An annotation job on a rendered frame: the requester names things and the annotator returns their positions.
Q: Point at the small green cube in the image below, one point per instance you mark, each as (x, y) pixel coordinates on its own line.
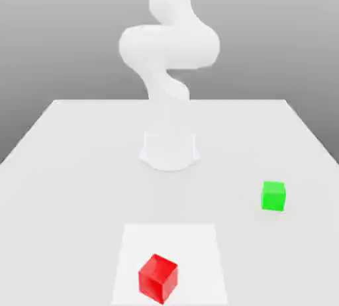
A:
(273, 196)

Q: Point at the small red cube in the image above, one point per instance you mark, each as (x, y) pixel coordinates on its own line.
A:
(157, 278)

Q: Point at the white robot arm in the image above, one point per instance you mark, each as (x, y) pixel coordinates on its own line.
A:
(169, 46)

